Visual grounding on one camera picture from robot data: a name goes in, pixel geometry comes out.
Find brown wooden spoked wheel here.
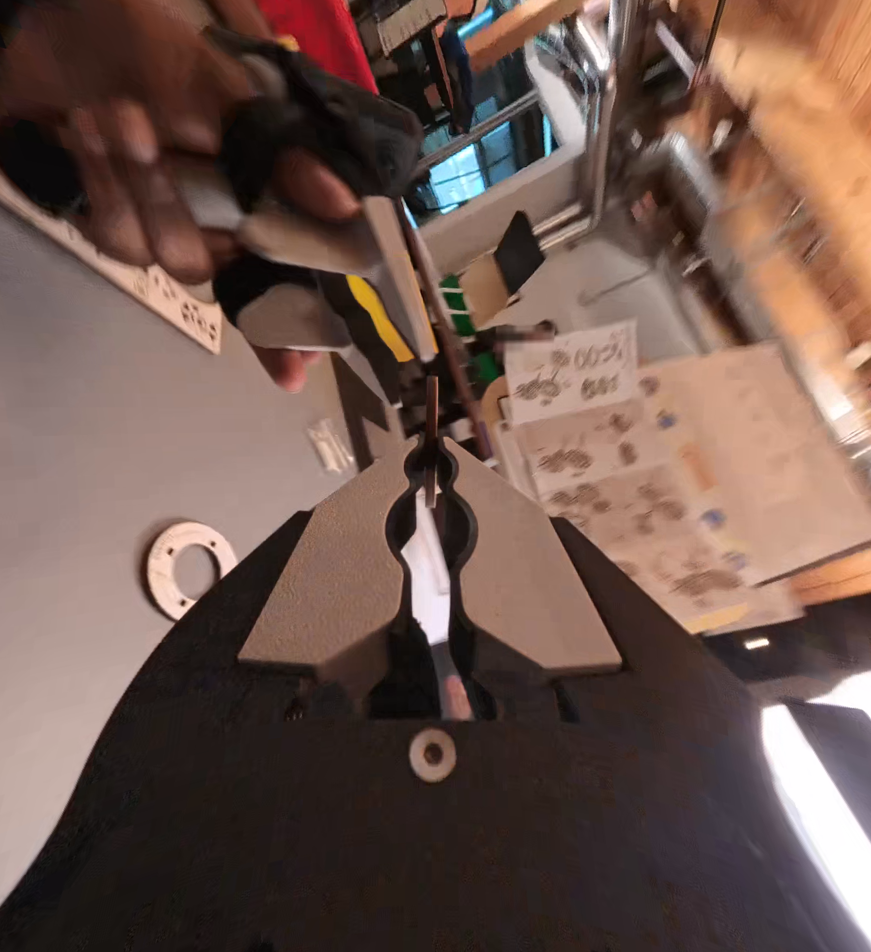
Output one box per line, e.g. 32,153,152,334
424,375,442,509

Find pale wooden ring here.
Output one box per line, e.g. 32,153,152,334
145,521,239,622

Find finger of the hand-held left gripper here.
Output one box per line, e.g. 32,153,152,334
240,195,441,364
236,285,354,352

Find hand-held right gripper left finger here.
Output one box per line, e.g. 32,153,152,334
236,436,427,700

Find large instruction sheet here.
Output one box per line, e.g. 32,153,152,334
513,342,871,633

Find grey desk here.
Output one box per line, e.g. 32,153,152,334
0,97,421,923

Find black desk mat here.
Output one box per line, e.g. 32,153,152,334
316,271,410,462

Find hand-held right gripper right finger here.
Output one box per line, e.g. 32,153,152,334
443,436,624,679

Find small instruction sheet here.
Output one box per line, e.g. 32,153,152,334
504,320,640,426

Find small clear plastic bag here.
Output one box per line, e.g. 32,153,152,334
307,418,356,473

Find laser-cut wooden puzzle sheet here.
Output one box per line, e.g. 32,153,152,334
0,104,224,354

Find person's left hand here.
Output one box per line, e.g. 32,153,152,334
0,0,365,394

